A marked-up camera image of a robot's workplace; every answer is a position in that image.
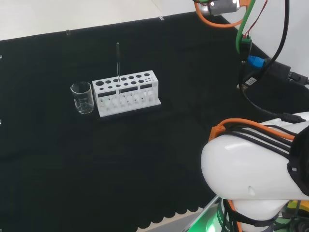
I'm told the clear glass rod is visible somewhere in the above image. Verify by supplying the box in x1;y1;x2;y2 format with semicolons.
116;42;121;95

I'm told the white test tube rack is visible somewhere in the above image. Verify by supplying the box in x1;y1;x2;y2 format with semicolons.
92;70;162;118

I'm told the black bench cloth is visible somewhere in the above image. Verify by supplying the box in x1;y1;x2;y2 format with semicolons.
0;11;309;232

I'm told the small clear glass beaker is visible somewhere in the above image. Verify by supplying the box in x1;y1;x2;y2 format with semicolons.
70;81;95;115

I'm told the yellow stop button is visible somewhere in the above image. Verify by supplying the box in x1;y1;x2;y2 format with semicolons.
286;200;309;211

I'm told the orange cable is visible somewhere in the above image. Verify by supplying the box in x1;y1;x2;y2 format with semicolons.
195;1;296;232

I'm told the pale base plate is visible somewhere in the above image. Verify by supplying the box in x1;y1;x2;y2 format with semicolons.
138;195;223;232

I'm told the green cable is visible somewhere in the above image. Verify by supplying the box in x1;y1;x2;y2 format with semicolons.
235;0;257;55

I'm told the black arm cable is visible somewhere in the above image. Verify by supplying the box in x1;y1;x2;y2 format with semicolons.
238;0;309;124

